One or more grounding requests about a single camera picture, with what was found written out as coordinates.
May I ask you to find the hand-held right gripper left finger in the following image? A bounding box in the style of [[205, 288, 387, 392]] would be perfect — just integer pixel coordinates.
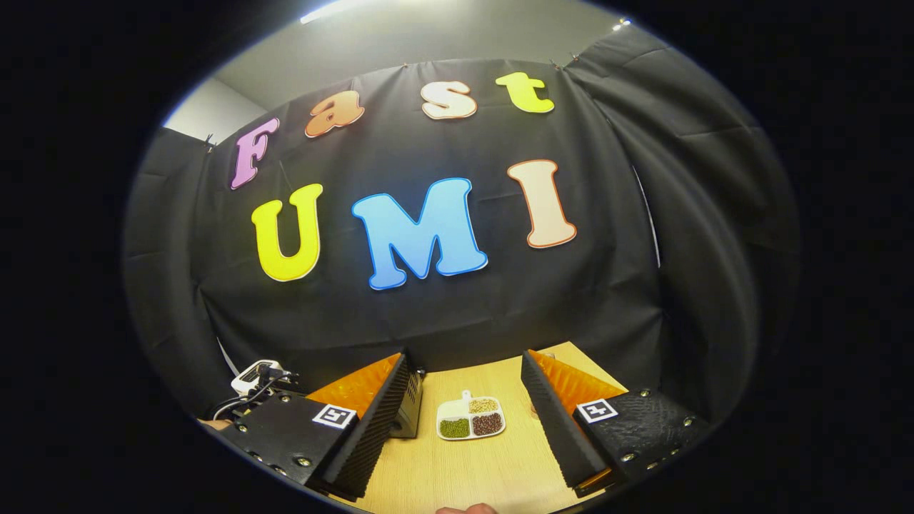
[[218, 350, 411, 500]]

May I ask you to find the black backdrop cloth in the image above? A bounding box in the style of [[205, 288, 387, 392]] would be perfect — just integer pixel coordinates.
[[121, 25, 800, 429]]

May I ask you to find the black electric oven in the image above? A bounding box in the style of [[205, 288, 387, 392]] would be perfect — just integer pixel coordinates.
[[389, 368, 427, 439]]

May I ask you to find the white divided dish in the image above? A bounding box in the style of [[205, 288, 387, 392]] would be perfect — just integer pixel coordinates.
[[436, 390, 506, 441]]

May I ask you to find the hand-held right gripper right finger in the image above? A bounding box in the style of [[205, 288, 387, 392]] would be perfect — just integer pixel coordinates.
[[520, 348, 713, 498]]

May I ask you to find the small white appliance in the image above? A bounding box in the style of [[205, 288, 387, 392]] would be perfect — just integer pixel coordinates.
[[231, 359, 286, 398]]

